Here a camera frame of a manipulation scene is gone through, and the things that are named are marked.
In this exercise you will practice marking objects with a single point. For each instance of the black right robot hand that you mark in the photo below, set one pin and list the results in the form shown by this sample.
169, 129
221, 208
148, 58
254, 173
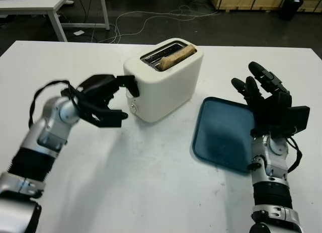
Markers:
269, 112

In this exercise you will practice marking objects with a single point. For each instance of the white paper sheet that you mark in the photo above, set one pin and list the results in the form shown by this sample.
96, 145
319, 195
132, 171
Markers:
78, 33

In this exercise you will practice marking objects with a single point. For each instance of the toasted bread slice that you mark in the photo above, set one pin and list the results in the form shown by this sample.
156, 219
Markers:
176, 58

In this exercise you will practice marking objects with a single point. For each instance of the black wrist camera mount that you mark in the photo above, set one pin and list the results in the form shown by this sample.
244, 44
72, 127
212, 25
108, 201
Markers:
300, 117
105, 118

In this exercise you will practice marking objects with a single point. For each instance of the blue plastic tray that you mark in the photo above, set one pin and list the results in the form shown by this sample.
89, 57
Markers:
221, 137

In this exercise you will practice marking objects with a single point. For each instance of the black trash bin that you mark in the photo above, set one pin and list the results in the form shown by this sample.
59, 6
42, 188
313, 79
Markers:
290, 7

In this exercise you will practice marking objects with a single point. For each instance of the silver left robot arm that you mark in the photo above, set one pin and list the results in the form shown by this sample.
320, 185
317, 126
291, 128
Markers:
42, 137

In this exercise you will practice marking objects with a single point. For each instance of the white two-slot toaster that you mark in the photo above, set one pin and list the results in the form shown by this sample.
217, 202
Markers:
171, 92

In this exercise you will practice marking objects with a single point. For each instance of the white toaster dial knob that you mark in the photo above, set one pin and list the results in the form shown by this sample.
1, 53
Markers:
132, 108

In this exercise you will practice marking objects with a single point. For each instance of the white shoe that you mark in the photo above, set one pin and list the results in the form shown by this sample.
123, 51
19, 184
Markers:
70, 2

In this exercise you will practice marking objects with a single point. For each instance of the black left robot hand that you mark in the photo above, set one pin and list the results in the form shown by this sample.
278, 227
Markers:
100, 84

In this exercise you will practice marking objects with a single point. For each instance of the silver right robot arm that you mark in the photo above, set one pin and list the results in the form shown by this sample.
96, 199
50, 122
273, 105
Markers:
271, 167

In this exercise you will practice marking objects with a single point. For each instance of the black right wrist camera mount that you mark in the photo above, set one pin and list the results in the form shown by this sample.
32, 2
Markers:
300, 117

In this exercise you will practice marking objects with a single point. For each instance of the white office desk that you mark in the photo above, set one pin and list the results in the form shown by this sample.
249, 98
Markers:
25, 4

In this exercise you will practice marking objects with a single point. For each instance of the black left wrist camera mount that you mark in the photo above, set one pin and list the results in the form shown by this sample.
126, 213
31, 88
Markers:
105, 118

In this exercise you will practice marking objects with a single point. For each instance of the white toaster lever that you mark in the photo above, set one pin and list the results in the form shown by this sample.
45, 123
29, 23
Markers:
128, 95

